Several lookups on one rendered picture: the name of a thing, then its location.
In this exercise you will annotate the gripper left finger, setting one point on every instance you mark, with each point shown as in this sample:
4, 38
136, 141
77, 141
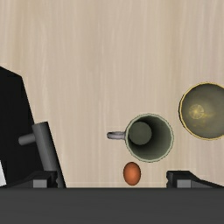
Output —
39, 182

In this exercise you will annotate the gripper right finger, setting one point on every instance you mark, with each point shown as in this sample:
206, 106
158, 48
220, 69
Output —
182, 182

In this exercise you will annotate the olive bowl with yellow rim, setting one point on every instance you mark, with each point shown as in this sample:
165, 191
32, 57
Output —
204, 110

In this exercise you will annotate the grey-green mug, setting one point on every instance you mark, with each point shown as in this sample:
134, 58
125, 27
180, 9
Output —
151, 145

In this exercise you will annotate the orange egg-shaped fruit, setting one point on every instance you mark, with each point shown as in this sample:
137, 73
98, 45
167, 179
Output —
131, 173

